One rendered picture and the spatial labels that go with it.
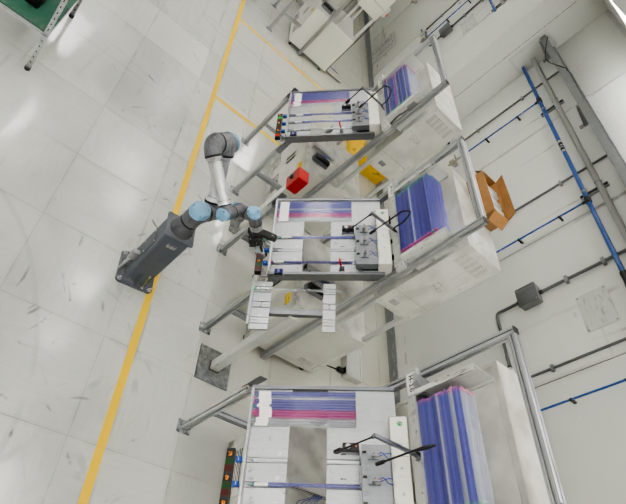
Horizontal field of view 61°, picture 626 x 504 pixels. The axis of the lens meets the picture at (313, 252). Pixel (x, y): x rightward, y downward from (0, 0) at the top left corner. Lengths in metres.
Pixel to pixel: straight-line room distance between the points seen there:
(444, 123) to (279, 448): 2.75
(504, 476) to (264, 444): 1.06
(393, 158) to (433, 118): 0.46
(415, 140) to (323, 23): 3.38
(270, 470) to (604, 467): 2.05
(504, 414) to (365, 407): 0.65
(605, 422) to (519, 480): 1.51
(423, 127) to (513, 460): 2.67
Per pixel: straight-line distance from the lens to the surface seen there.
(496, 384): 2.59
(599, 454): 3.80
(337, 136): 4.30
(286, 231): 3.49
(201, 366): 3.57
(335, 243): 3.39
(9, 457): 2.96
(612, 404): 3.85
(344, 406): 2.71
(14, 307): 3.22
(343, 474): 2.59
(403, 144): 4.37
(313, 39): 7.44
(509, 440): 2.47
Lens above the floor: 2.74
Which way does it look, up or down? 33 degrees down
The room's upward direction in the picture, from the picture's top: 54 degrees clockwise
